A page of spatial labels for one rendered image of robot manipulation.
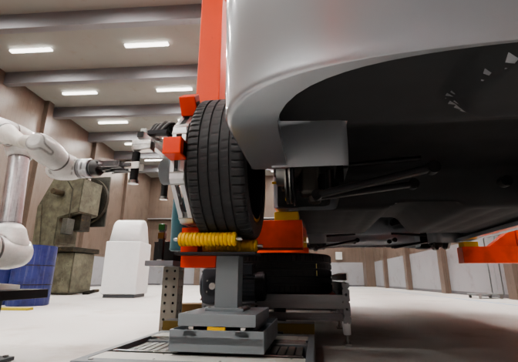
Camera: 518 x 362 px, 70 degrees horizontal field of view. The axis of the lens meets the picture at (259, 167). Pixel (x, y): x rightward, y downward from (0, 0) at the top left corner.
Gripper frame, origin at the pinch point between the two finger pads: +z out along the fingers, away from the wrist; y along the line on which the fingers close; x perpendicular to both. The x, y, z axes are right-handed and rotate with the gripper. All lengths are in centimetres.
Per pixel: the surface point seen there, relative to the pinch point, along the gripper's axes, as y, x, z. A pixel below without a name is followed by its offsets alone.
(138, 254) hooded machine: -539, -3, -259
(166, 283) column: -78, -50, -12
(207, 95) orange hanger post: -65, 69, 12
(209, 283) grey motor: -44, -50, 24
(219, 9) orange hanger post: -65, 136, 17
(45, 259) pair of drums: -315, -25, -280
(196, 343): 3, -71, 34
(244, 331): 3, -66, 52
